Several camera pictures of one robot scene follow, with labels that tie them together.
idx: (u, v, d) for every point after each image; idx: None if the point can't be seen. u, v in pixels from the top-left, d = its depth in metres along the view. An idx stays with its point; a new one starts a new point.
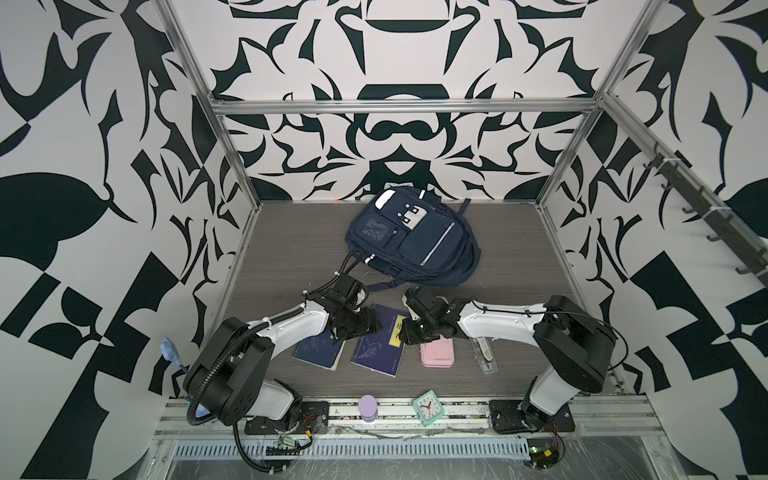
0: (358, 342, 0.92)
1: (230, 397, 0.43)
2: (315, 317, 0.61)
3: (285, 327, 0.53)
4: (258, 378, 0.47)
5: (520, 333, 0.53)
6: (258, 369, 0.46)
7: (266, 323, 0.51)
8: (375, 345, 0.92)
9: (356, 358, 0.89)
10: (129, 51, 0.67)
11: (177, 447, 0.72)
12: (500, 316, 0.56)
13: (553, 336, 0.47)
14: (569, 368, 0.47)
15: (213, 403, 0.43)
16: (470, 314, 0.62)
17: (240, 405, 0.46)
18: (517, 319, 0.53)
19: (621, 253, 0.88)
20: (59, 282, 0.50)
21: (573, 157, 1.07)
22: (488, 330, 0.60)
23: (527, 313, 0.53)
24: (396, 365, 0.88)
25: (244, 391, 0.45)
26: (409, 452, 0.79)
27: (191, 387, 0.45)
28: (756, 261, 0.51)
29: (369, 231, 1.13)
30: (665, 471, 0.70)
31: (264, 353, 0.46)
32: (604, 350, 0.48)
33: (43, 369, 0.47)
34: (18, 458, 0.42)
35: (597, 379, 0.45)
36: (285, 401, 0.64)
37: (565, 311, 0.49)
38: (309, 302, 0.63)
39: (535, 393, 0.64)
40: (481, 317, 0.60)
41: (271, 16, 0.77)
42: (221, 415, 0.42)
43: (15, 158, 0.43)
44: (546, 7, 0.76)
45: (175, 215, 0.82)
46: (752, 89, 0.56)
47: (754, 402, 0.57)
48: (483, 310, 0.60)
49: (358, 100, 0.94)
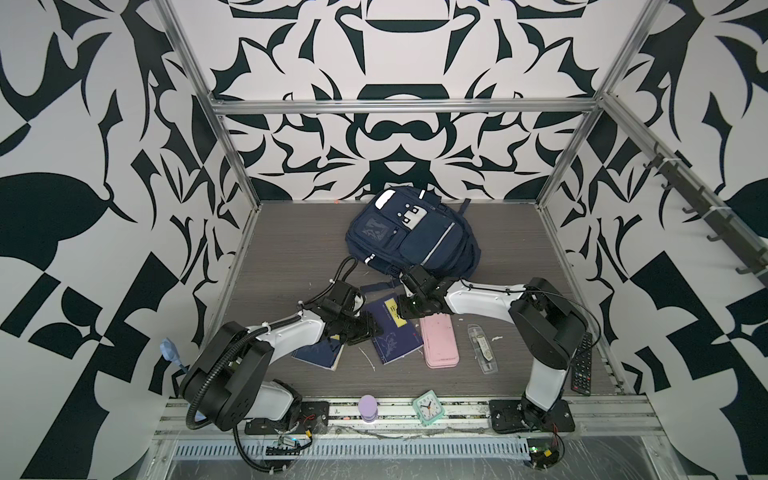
0: (375, 345, 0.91)
1: (227, 402, 0.43)
2: (312, 327, 0.61)
3: (283, 333, 0.53)
4: (256, 382, 0.47)
5: (498, 309, 0.56)
6: (257, 374, 0.46)
7: (265, 329, 0.52)
8: (391, 336, 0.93)
9: (385, 359, 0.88)
10: (129, 51, 0.67)
11: (177, 447, 0.72)
12: (484, 293, 0.59)
13: (526, 312, 0.50)
14: (540, 346, 0.50)
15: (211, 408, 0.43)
16: (456, 290, 0.66)
17: (238, 409, 0.46)
18: (497, 296, 0.57)
19: (621, 253, 0.88)
20: (59, 282, 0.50)
21: (573, 157, 1.07)
22: (470, 306, 0.63)
23: (507, 291, 0.56)
24: (418, 337, 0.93)
25: (242, 396, 0.45)
26: (409, 452, 0.79)
27: (188, 391, 0.44)
28: (756, 261, 0.51)
29: (369, 231, 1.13)
30: (665, 471, 0.70)
31: (263, 358, 0.46)
32: (576, 329, 0.51)
33: (43, 369, 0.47)
34: (17, 459, 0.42)
35: (564, 356, 0.48)
36: (285, 402, 0.64)
37: (542, 291, 0.52)
38: (306, 311, 0.64)
39: (532, 387, 0.64)
40: (465, 293, 0.63)
41: (271, 16, 0.77)
42: (218, 420, 0.42)
43: (15, 158, 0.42)
44: (547, 7, 0.76)
45: (175, 215, 0.82)
46: (752, 89, 0.56)
47: (754, 402, 0.57)
48: (468, 287, 0.64)
49: (358, 99, 0.94)
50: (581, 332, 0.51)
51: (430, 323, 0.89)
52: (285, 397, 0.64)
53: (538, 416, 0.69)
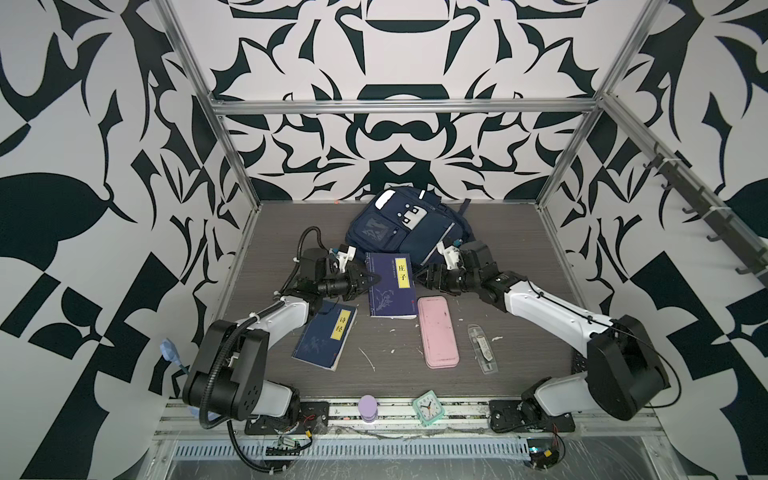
0: (371, 294, 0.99)
1: (238, 392, 0.43)
2: (299, 308, 0.63)
3: (273, 320, 0.54)
4: (260, 369, 0.48)
5: (570, 334, 0.50)
6: (259, 360, 0.47)
7: (255, 318, 0.52)
8: (388, 292, 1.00)
9: (374, 310, 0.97)
10: (129, 51, 0.67)
11: (176, 447, 0.72)
12: (557, 309, 0.53)
13: (610, 351, 0.44)
14: (605, 386, 0.45)
15: (223, 405, 0.43)
16: (522, 292, 0.59)
17: (250, 398, 0.47)
18: (574, 320, 0.50)
19: (621, 253, 0.88)
20: (58, 282, 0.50)
21: (573, 157, 1.07)
22: (534, 315, 0.57)
23: (587, 318, 0.49)
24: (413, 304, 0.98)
25: (250, 385, 0.46)
26: (409, 452, 0.79)
27: (192, 397, 0.44)
28: (757, 261, 0.51)
29: (370, 231, 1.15)
30: (665, 472, 0.70)
31: (261, 343, 0.47)
32: (653, 388, 0.45)
33: (43, 369, 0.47)
34: (17, 460, 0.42)
35: (629, 410, 0.43)
36: (285, 397, 0.65)
37: (631, 333, 0.45)
38: (288, 296, 0.65)
39: (543, 388, 0.64)
40: (533, 300, 0.57)
41: (271, 16, 0.77)
42: (233, 413, 0.43)
43: (15, 158, 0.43)
44: (547, 7, 0.76)
45: (175, 215, 0.82)
46: (752, 89, 0.56)
47: (755, 402, 0.57)
48: (537, 295, 0.57)
49: (358, 100, 0.94)
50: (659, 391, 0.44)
51: (432, 323, 0.89)
52: (283, 391, 0.64)
53: (537, 413, 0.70)
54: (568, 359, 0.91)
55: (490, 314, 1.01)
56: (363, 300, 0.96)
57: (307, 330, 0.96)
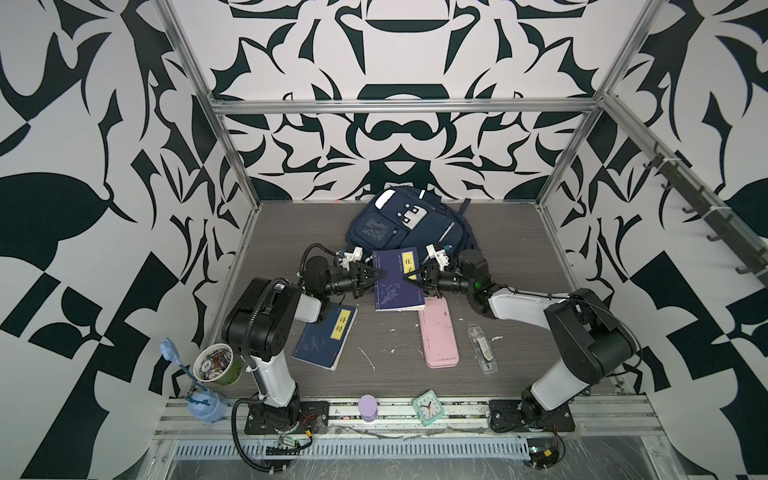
0: (375, 290, 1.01)
1: (273, 329, 0.50)
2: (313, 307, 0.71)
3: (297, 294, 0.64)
4: (290, 319, 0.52)
5: (539, 315, 0.56)
6: (290, 308, 0.55)
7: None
8: (393, 287, 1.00)
9: (380, 304, 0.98)
10: (129, 50, 0.67)
11: (177, 446, 0.73)
12: (527, 297, 0.60)
13: (565, 314, 0.49)
14: (571, 351, 0.49)
15: (257, 336, 0.49)
16: (503, 294, 0.66)
17: (279, 341, 0.53)
18: (539, 300, 0.57)
19: (621, 253, 0.88)
20: (59, 282, 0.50)
21: (573, 157, 1.07)
22: (515, 312, 0.63)
23: (549, 297, 0.56)
24: (421, 295, 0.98)
25: (282, 326, 0.53)
26: (409, 452, 0.79)
27: (230, 335, 0.50)
28: (757, 261, 0.51)
29: (369, 231, 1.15)
30: (665, 472, 0.70)
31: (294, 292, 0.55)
32: (617, 349, 0.48)
33: (43, 369, 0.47)
34: (17, 460, 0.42)
35: (594, 368, 0.46)
36: (290, 387, 0.67)
37: (588, 304, 0.51)
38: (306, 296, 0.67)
39: (538, 383, 0.64)
40: (507, 295, 0.65)
41: (271, 15, 0.76)
42: (266, 349, 0.49)
43: (15, 158, 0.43)
44: (547, 6, 0.76)
45: (175, 215, 0.82)
46: (752, 89, 0.56)
47: (754, 401, 0.57)
48: (513, 291, 0.65)
49: (358, 100, 0.94)
50: (624, 353, 0.48)
51: (432, 323, 0.89)
52: (290, 383, 0.67)
53: (537, 411, 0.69)
54: None
55: None
56: (363, 300, 0.96)
57: (307, 329, 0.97)
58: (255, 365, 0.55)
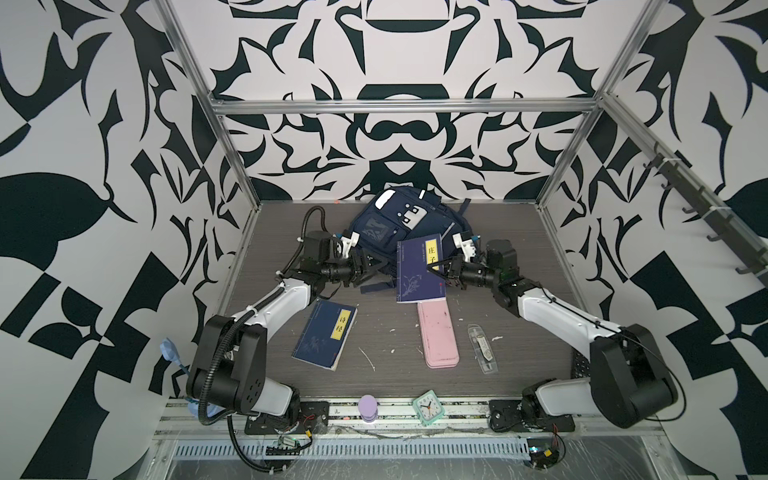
0: (398, 281, 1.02)
1: (238, 389, 0.43)
2: (297, 293, 0.61)
3: (272, 310, 0.53)
4: (261, 362, 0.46)
5: (576, 338, 0.51)
6: (258, 356, 0.47)
7: (251, 310, 0.51)
8: (416, 278, 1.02)
9: (401, 296, 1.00)
10: (129, 51, 0.67)
11: (177, 446, 0.73)
12: (566, 313, 0.54)
13: (611, 352, 0.44)
14: (606, 391, 0.45)
15: (226, 398, 0.44)
16: (536, 297, 0.60)
17: (252, 391, 0.47)
18: (580, 323, 0.51)
19: (621, 253, 0.88)
20: (59, 282, 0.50)
21: (573, 157, 1.07)
22: (545, 323, 0.58)
23: (595, 322, 0.50)
24: (442, 287, 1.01)
25: (253, 378, 0.46)
26: (409, 452, 0.79)
27: (195, 391, 0.44)
28: (756, 261, 0.51)
29: (369, 231, 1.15)
30: (665, 472, 0.70)
31: (259, 340, 0.46)
32: (662, 401, 0.44)
33: (44, 368, 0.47)
34: (17, 459, 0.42)
35: (629, 417, 0.43)
36: (286, 397, 0.65)
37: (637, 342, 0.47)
38: (288, 280, 0.63)
39: (546, 388, 0.64)
40: (544, 305, 0.58)
41: (271, 16, 0.77)
42: (236, 407, 0.43)
43: (16, 158, 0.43)
44: (547, 6, 0.76)
45: (175, 215, 0.82)
46: (751, 89, 0.56)
47: (755, 401, 0.57)
48: (549, 300, 0.59)
49: (358, 100, 0.94)
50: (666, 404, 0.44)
51: (432, 323, 0.89)
52: (285, 391, 0.65)
53: (536, 410, 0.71)
54: (568, 359, 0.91)
55: (490, 314, 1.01)
56: (363, 300, 0.96)
57: (307, 329, 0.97)
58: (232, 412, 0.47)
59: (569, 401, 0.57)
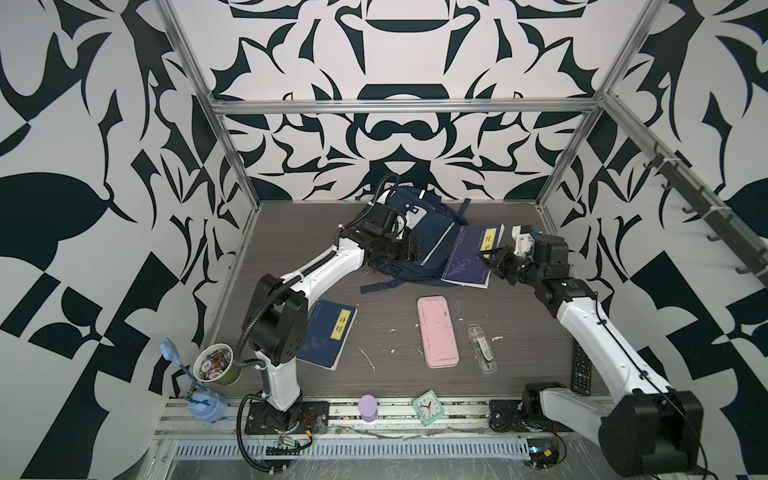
0: (451, 258, 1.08)
1: (278, 341, 0.48)
2: (349, 257, 0.60)
3: (319, 276, 0.54)
4: (303, 323, 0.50)
5: (609, 374, 0.46)
6: (297, 319, 0.49)
7: (298, 275, 0.53)
8: (465, 261, 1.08)
9: (447, 274, 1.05)
10: (129, 51, 0.67)
11: (177, 447, 0.72)
12: (612, 344, 0.48)
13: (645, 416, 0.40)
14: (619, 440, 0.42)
15: (270, 345, 0.49)
16: (583, 310, 0.54)
17: (291, 345, 0.51)
18: (624, 365, 0.45)
19: (621, 253, 0.88)
20: (59, 282, 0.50)
21: (573, 157, 1.07)
22: (582, 339, 0.52)
23: (643, 372, 0.44)
24: (485, 275, 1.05)
25: (293, 336, 0.51)
26: (409, 452, 0.79)
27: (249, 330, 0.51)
28: (757, 261, 0.51)
29: None
30: None
31: (300, 307, 0.48)
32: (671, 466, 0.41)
33: (44, 368, 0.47)
34: (17, 459, 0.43)
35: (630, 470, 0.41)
36: (292, 395, 0.66)
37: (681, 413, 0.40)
38: (342, 243, 0.62)
39: (550, 392, 0.64)
40: (589, 324, 0.51)
41: (271, 16, 0.77)
42: (276, 354, 0.49)
43: (15, 158, 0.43)
44: (547, 7, 0.76)
45: (175, 215, 0.82)
46: (752, 89, 0.56)
47: (754, 401, 0.57)
48: (600, 321, 0.52)
49: (358, 100, 0.94)
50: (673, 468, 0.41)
51: (432, 323, 0.89)
52: (294, 388, 0.66)
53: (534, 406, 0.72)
54: (568, 359, 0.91)
55: (490, 313, 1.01)
56: (363, 300, 0.96)
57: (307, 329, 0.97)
58: (265, 364, 0.55)
59: (574, 417, 0.55)
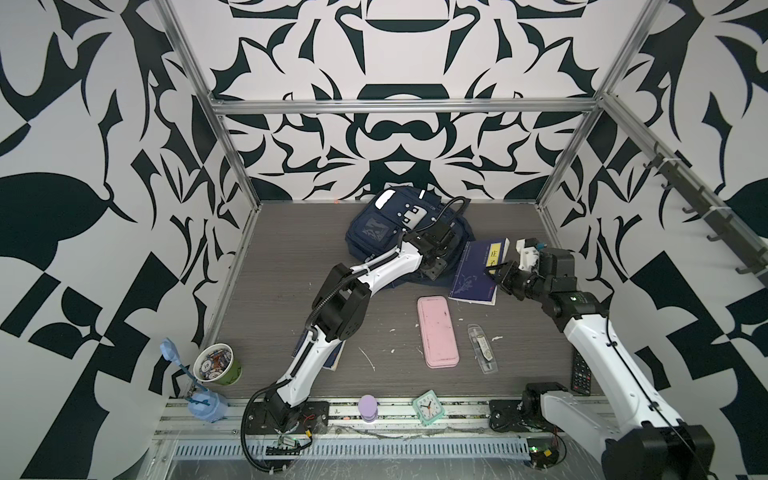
0: (455, 278, 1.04)
1: (339, 321, 0.57)
2: (408, 259, 0.67)
3: (381, 272, 0.61)
4: (363, 310, 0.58)
5: (617, 399, 0.45)
6: (359, 306, 0.57)
7: (365, 269, 0.60)
8: (471, 278, 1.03)
9: (453, 291, 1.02)
10: (129, 51, 0.67)
11: (177, 447, 0.72)
12: (623, 371, 0.46)
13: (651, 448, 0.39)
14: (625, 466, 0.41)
15: (333, 324, 0.58)
16: (593, 330, 0.52)
17: (349, 327, 0.60)
18: (632, 393, 0.44)
19: (621, 253, 0.88)
20: (58, 282, 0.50)
21: (573, 157, 1.07)
22: (591, 360, 0.50)
23: (653, 402, 0.43)
24: (492, 292, 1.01)
25: (352, 320, 0.59)
26: (409, 452, 0.79)
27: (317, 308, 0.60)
28: (757, 261, 0.51)
29: (369, 231, 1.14)
30: None
31: (364, 297, 0.57)
32: None
33: (44, 368, 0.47)
34: (17, 459, 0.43)
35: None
36: (304, 392, 0.68)
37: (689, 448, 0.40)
38: (404, 246, 0.69)
39: (550, 399, 0.63)
40: (598, 346, 0.50)
41: (271, 16, 0.77)
42: (336, 332, 0.58)
43: (15, 158, 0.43)
44: (547, 7, 0.76)
45: (175, 215, 0.82)
46: (752, 89, 0.56)
47: (754, 401, 0.57)
48: (609, 344, 0.50)
49: (358, 100, 0.94)
50: None
51: (432, 323, 0.89)
52: (311, 385, 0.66)
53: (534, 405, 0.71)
54: (568, 359, 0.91)
55: (490, 314, 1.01)
56: None
57: None
58: (316, 339, 0.61)
59: (575, 423, 0.55)
